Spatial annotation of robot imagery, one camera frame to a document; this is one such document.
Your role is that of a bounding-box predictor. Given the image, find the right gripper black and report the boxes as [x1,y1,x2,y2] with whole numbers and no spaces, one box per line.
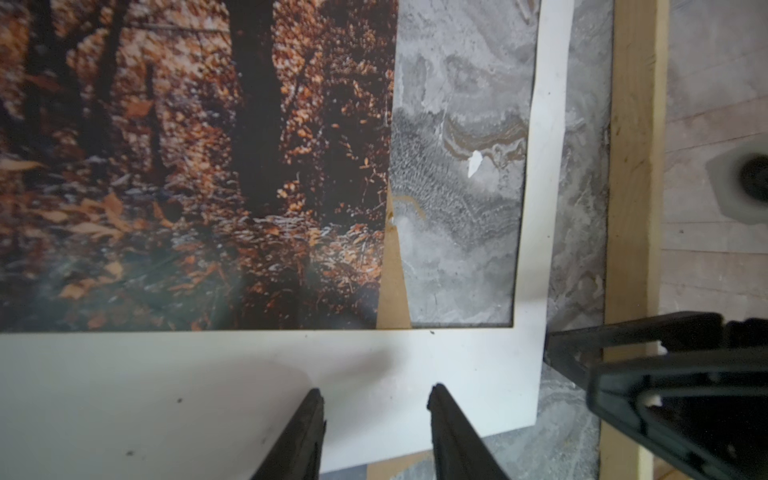
[544,311,767,479]

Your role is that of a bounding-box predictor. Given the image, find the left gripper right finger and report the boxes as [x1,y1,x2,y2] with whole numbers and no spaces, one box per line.
[427,383,508,480]

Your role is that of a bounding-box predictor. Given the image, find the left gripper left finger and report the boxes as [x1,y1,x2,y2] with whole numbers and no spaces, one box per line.
[251,388,326,480]

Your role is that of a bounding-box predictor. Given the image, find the white photo mat board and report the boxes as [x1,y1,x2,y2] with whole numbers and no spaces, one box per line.
[1,1,575,479]

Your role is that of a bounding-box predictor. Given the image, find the autumn forest photo print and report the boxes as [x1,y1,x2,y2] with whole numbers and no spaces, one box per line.
[1,1,398,333]

